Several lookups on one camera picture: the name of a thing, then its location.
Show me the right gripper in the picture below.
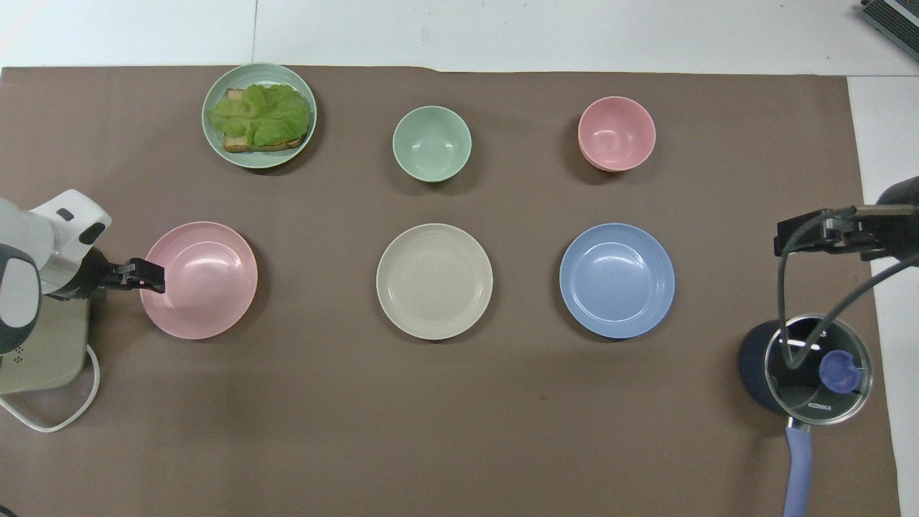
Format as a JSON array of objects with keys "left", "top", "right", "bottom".
[{"left": 860, "top": 176, "right": 919, "bottom": 263}]

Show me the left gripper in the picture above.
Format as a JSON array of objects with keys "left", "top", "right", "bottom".
[{"left": 49, "top": 246, "right": 127, "bottom": 302}]

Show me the beige appliance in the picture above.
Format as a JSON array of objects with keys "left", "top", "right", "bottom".
[{"left": 0, "top": 296, "right": 91, "bottom": 395}]

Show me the pink plate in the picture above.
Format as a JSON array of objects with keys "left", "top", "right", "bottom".
[{"left": 139, "top": 221, "right": 258, "bottom": 340}]

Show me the glass pot lid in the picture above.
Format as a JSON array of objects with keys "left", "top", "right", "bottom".
[{"left": 764, "top": 314, "right": 874, "bottom": 426}]

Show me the green plate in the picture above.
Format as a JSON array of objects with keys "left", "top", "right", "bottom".
[{"left": 202, "top": 63, "right": 318, "bottom": 169}]

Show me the dark blue pot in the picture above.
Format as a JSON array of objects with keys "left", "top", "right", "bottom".
[{"left": 738, "top": 320, "right": 873, "bottom": 517}]

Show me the toast slice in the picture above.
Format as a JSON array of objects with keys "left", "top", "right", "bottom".
[{"left": 223, "top": 88, "right": 309, "bottom": 154}]

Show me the grey ribbed device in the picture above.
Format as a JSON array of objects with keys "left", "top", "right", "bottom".
[{"left": 860, "top": 0, "right": 919, "bottom": 42}]

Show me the green lettuce leaf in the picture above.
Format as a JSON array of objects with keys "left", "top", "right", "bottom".
[{"left": 207, "top": 83, "right": 312, "bottom": 148}]

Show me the blue plate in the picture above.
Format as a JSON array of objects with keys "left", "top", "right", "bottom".
[{"left": 559, "top": 223, "right": 676, "bottom": 340}]

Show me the pink bowl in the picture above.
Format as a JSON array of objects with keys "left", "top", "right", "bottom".
[{"left": 577, "top": 96, "right": 657, "bottom": 173}]

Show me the beige plate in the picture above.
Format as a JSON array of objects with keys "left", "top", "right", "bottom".
[{"left": 376, "top": 223, "right": 494, "bottom": 341}]

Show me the green bowl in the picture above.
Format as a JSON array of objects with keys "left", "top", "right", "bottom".
[{"left": 392, "top": 106, "right": 473, "bottom": 183}]

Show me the black cable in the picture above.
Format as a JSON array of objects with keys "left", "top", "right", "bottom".
[{"left": 778, "top": 204, "right": 919, "bottom": 371}]

